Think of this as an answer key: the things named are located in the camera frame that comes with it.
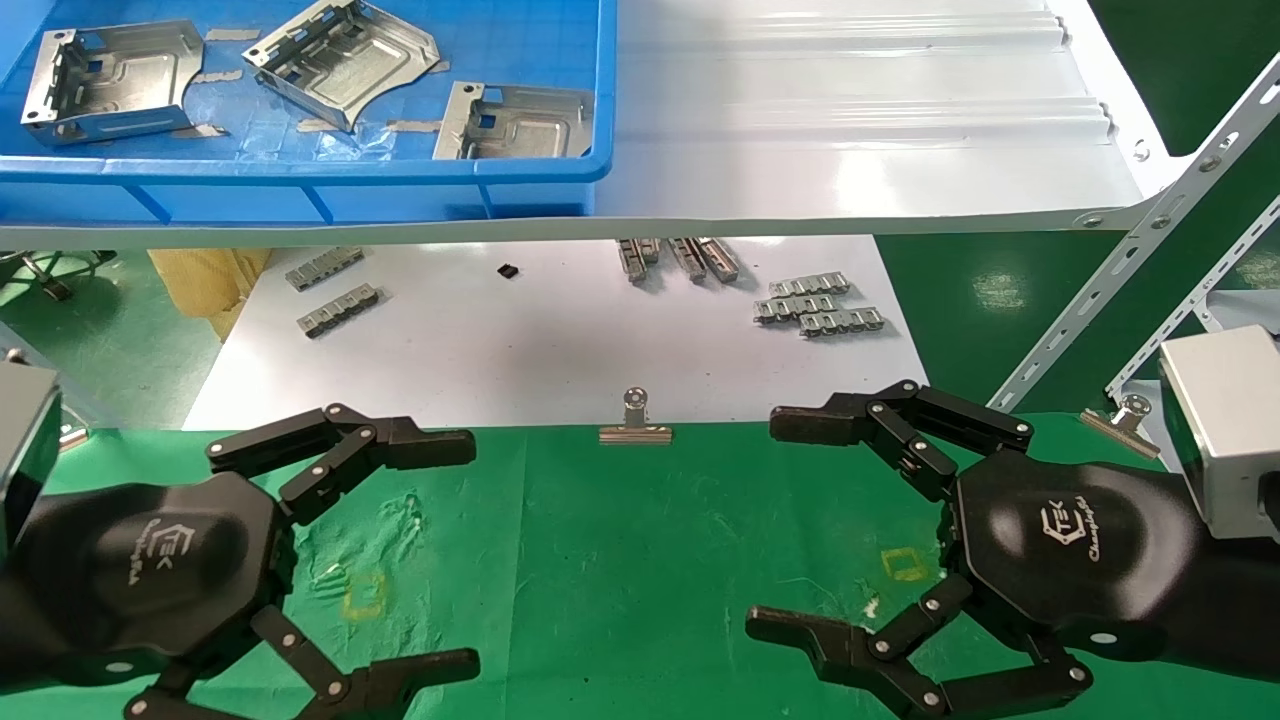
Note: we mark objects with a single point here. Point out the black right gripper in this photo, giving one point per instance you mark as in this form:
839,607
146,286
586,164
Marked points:
1070,550

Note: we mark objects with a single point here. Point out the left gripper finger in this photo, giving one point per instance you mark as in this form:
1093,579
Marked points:
420,447

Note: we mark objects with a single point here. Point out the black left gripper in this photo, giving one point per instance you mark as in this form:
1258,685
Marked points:
150,570

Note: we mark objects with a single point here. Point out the sheet metal bracket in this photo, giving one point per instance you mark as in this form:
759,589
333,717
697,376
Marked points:
130,85
530,125
370,60

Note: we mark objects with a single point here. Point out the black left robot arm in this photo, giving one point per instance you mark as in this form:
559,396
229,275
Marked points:
10,620

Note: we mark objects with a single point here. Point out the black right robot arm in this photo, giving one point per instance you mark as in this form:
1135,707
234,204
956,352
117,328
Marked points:
1235,600

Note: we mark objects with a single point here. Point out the white table sheet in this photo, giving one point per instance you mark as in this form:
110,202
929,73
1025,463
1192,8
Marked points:
540,350

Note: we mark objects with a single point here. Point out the small ribbed metal strip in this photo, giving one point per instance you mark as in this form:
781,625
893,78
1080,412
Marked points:
842,322
808,285
338,310
323,268
797,307

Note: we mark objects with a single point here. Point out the green cloth mat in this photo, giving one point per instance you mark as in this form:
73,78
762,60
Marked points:
620,560

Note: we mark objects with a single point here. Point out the yellow plastic bag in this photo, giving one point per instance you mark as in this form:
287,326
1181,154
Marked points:
205,280

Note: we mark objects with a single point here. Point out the blue plastic bin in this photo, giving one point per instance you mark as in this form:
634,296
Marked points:
250,190

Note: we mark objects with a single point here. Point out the grey tape patch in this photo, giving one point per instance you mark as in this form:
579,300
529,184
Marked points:
410,126
218,76
315,125
197,130
232,35

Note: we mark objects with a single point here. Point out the black chair base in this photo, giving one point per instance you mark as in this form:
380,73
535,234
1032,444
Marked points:
50,270

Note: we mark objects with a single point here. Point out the white metal shelf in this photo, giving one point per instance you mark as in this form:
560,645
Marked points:
850,120

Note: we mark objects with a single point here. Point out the small metal rail part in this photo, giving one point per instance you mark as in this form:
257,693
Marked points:
720,260
687,258
651,250
631,260

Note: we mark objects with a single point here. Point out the grey metal frame bar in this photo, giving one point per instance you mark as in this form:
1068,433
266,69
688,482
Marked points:
85,410

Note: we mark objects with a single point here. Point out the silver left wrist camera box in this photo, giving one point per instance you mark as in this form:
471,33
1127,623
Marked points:
25,450

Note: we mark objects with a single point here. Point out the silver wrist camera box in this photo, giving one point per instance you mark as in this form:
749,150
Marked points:
25,450
1225,430

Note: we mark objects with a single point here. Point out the long grey slotted angle rail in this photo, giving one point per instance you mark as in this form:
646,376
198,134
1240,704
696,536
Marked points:
1120,270

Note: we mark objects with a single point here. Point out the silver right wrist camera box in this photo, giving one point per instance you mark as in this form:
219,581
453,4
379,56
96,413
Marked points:
1225,430

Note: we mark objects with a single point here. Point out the thin grey slotted angle rail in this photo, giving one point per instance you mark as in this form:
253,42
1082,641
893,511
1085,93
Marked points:
1190,310

